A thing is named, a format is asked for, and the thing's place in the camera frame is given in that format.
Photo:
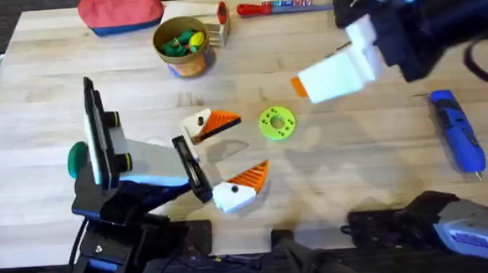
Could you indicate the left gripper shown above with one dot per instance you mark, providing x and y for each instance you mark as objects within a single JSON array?
[{"x": 153, "y": 162}]

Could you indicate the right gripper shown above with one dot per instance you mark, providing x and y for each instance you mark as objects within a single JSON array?
[{"x": 368, "y": 38}]

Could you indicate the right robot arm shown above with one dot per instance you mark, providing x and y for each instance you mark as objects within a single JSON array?
[{"x": 470, "y": 229}]

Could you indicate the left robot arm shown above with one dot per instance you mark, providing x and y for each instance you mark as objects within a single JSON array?
[{"x": 120, "y": 247}]

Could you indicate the blue electric screwdriver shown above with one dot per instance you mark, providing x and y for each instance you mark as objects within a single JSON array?
[{"x": 457, "y": 133}]

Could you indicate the green disc with holes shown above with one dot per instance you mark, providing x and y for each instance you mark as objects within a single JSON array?
[{"x": 269, "y": 131}]

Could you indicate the black case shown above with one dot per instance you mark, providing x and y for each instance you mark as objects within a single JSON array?
[{"x": 344, "y": 6}]

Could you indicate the orange tub with toys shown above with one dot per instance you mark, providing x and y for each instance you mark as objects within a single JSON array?
[{"x": 186, "y": 64}]

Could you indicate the red and blue zip pouch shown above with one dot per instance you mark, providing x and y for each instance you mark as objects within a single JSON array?
[{"x": 120, "y": 11}]

